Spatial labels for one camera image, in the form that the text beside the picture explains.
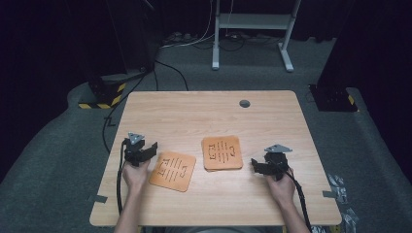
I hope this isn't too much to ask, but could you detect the tangle of black cables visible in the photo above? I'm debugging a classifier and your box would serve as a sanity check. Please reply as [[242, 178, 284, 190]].
[[193, 31, 284, 52]]

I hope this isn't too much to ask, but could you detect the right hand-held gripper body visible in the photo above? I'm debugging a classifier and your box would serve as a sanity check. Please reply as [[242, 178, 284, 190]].
[[263, 144, 293, 182]]

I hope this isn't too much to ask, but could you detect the person's left hand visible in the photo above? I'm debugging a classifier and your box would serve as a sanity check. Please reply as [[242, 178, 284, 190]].
[[121, 159, 152, 196]]

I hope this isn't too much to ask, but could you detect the white metal stand frame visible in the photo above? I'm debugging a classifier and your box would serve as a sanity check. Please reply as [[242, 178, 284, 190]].
[[211, 0, 302, 73]]

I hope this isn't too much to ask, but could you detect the white cable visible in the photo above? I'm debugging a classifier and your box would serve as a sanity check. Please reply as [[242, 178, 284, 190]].
[[159, 0, 217, 50]]

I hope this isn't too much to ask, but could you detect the person's right hand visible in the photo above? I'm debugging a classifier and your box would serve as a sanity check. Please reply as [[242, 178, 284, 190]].
[[265, 173, 296, 209]]

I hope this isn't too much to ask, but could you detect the orange leather coaster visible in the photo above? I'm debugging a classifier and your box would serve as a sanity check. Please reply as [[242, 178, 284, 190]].
[[200, 134, 244, 172], [148, 150, 197, 193]]

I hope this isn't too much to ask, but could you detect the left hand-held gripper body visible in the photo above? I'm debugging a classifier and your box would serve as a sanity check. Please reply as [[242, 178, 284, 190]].
[[122, 131, 148, 168]]

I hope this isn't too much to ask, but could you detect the black floor cable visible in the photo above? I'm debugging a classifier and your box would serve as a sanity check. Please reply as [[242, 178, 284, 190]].
[[101, 69, 154, 154], [154, 59, 190, 92]]

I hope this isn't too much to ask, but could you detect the black yellow striped stand base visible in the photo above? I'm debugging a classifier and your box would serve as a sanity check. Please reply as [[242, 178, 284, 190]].
[[78, 75, 127, 111]]

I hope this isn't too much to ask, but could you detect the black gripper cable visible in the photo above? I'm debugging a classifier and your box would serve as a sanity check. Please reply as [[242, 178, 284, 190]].
[[116, 138, 128, 216], [284, 168, 313, 233]]

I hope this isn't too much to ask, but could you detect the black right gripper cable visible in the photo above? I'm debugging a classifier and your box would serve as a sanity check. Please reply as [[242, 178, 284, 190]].
[[284, 168, 313, 233]]

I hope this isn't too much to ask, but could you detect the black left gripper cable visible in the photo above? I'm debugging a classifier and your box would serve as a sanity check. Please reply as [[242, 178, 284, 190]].
[[116, 138, 128, 216]]

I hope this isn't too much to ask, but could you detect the clear plastic bag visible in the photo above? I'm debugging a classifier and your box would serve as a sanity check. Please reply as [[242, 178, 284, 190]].
[[326, 174, 350, 206], [341, 207, 360, 228]]

